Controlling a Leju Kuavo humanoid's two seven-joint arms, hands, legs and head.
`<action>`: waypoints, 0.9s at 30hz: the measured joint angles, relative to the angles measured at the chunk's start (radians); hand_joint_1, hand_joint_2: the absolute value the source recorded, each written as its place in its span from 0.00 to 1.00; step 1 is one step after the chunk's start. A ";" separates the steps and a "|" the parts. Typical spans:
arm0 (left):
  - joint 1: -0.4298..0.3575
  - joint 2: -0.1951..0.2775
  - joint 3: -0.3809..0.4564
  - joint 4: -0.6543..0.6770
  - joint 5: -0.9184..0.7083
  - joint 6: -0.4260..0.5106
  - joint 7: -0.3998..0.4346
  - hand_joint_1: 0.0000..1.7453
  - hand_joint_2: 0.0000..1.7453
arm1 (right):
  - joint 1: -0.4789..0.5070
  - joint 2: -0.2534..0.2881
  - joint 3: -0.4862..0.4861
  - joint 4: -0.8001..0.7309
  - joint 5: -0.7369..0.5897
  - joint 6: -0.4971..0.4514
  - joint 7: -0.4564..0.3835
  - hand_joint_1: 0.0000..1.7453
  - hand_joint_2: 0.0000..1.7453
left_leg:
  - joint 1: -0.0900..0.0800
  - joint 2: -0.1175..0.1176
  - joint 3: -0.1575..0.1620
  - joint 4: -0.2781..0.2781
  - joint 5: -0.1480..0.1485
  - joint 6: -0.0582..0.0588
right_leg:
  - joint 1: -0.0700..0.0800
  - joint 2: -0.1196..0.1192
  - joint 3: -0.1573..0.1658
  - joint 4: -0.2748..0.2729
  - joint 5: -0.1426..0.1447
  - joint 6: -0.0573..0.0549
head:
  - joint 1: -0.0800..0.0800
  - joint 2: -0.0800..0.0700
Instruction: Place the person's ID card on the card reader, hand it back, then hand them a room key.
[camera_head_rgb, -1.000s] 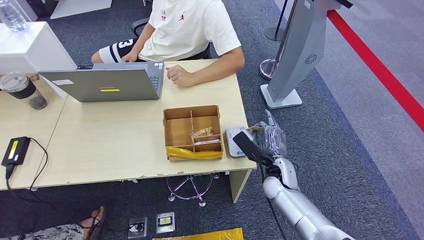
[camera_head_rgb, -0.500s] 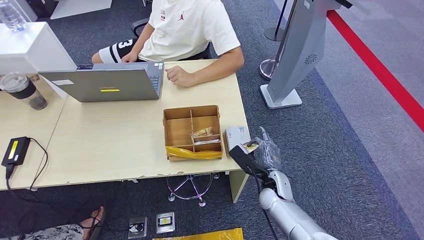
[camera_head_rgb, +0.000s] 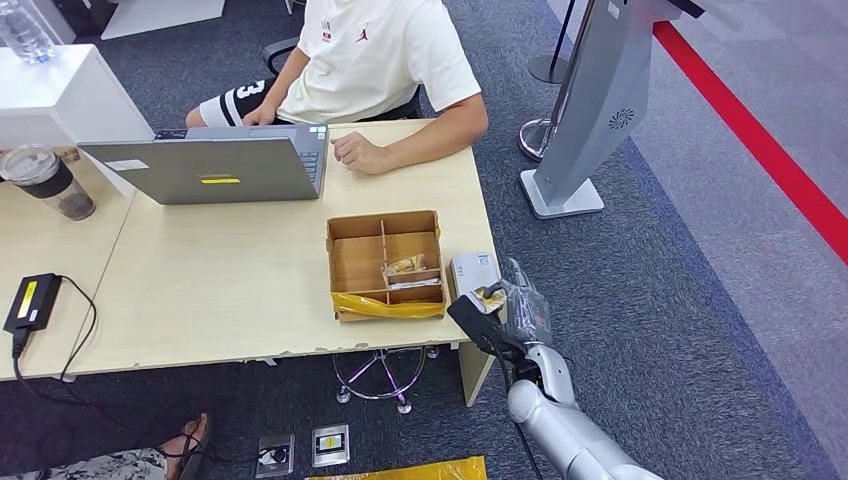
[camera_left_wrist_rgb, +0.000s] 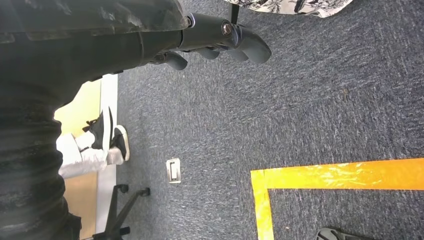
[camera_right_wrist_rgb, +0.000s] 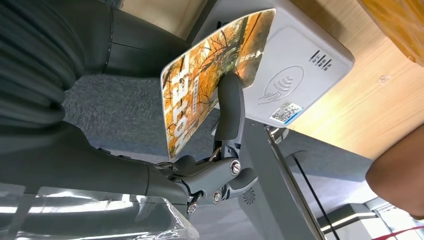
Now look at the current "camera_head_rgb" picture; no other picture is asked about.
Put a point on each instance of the black sandal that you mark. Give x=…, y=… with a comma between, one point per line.
x=197, y=450

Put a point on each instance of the cardboard divider box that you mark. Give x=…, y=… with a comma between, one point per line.
x=358, y=265

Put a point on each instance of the plastic cup with black sleeve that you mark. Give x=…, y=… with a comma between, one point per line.
x=46, y=179

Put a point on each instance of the grey laptop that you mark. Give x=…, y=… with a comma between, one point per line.
x=199, y=169

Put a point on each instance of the clear water bottle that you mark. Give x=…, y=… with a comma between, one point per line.
x=26, y=26

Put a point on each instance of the grey stanchion post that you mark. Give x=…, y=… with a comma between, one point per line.
x=547, y=68

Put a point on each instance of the yellow plastic bag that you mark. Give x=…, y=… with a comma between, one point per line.
x=424, y=472

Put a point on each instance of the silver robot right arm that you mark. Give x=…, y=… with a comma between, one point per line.
x=570, y=437

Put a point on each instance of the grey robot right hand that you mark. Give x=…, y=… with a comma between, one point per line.
x=530, y=318

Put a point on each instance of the black office chair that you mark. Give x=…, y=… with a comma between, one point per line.
x=278, y=53

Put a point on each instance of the seated person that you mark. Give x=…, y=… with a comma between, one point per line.
x=371, y=60

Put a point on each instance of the person in patterned clothing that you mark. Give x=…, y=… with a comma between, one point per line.
x=99, y=467

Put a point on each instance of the open silver floor socket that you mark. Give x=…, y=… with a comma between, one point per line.
x=275, y=455

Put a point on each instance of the yellow tape strip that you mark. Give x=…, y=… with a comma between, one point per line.
x=384, y=308

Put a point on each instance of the chrome stool base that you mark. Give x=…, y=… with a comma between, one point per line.
x=383, y=368

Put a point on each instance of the person's left forearm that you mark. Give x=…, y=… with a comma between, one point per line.
x=437, y=136

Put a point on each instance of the grey-white card reader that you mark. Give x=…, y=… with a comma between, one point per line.
x=472, y=272

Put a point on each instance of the chrome stanchion post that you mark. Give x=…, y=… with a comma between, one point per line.
x=532, y=139

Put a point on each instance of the silver kiosk stand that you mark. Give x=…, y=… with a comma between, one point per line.
x=596, y=99

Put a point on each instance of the white counter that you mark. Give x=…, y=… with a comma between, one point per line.
x=60, y=93

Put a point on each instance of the person's left hand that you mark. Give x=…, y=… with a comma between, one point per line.
x=361, y=156

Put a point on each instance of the person's right hand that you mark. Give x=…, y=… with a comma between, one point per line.
x=260, y=116

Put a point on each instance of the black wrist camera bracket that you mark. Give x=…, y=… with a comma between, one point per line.
x=474, y=321

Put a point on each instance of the black cabinet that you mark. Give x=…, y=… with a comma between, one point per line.
x=86, y=13

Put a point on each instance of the white board panel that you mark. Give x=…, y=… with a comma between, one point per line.
x=166, y=13

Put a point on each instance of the white card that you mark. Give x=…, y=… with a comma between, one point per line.
x=414, y=283

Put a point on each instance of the person's right forearm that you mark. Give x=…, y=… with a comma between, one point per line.
x=283, y=79

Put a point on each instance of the black power adapter yellow label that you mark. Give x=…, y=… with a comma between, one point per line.
x=32, y=303

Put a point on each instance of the silver floor socket yellow label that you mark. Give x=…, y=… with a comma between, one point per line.
x=330, y=445

